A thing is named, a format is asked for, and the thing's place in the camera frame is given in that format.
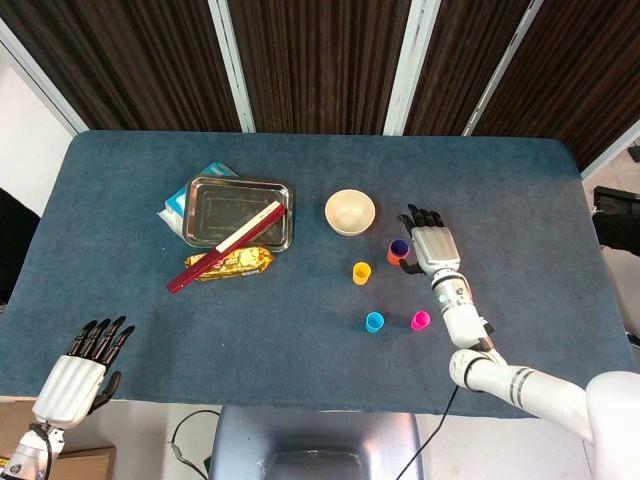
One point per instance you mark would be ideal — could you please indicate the blue tablecloth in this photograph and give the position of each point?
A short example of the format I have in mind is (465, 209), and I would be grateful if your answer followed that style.
(250, 325)

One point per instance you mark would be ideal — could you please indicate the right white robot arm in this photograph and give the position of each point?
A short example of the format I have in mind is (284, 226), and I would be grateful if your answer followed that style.
(530, 385)

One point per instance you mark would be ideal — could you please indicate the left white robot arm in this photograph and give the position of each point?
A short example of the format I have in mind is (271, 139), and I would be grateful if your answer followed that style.
(27, 455)

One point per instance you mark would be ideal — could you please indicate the person in black trousers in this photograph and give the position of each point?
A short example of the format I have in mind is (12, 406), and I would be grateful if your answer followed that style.
(622, 230)

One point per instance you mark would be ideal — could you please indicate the purple cup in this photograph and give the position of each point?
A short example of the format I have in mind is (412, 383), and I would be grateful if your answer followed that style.
(398, 246)

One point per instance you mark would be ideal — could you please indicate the yellow cup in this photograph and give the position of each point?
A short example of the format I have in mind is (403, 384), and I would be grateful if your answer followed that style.
(362, 274)

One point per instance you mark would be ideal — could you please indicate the stainless steel tray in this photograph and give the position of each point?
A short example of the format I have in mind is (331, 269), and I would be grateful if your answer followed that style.
(225, 207)

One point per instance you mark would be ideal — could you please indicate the orange cup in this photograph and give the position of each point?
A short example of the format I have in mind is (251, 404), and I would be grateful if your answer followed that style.
(393, 258)

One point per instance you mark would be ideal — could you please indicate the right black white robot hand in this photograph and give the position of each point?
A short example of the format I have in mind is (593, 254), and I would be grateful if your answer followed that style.
(437, 247)

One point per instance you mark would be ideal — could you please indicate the grey robot torso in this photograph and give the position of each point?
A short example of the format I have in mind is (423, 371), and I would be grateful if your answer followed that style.
(320, 445)

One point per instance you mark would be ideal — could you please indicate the pink cup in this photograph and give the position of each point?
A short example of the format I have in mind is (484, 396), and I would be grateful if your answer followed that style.
(420, 321)

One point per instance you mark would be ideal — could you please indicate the blue white tissue pack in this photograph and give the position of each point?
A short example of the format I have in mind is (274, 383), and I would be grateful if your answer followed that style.
(174, 205)

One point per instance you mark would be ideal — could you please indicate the person beside table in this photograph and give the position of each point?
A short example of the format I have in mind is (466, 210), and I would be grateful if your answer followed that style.
(17, 240)

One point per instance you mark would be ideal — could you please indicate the cream bowl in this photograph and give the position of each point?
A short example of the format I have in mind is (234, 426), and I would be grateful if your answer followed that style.
(350, 212)

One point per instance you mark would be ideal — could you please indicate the cardboard box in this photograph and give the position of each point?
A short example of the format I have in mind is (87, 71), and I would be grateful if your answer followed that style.
(85, 462)

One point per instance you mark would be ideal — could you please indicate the golden snack packet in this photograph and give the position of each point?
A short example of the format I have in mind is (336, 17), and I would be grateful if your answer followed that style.
(245, 262)

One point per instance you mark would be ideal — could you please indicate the dark brown slatted panel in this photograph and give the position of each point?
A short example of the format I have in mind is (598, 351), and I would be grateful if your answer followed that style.
(585, 65)
(130, 60)
(320, 60)
(465, 55)

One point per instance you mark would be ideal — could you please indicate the black flat floor object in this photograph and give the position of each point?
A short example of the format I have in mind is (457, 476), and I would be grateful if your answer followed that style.
(612, 195)

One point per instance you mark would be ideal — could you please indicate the light blue cup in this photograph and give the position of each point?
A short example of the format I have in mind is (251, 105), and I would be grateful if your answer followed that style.
(374, 323)

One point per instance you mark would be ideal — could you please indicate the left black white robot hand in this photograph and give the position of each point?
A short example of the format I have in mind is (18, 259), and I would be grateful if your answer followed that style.
(70, 390)

